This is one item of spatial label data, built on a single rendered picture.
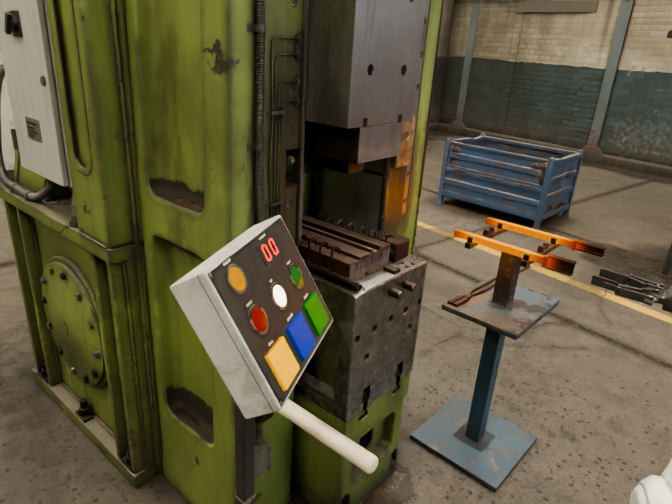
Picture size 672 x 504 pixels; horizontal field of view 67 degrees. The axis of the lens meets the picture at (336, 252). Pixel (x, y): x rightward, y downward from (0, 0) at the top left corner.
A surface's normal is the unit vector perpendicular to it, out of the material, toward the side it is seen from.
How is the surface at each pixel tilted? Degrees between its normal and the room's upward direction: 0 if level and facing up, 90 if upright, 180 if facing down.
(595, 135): 90
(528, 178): 89
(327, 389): 42
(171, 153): 89
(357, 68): 90
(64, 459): 0
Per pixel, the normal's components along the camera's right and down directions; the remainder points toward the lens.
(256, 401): -0.27, 0.35
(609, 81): -0.77, 0.20
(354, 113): 0.76, 0.29
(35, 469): 0.06, -0.92
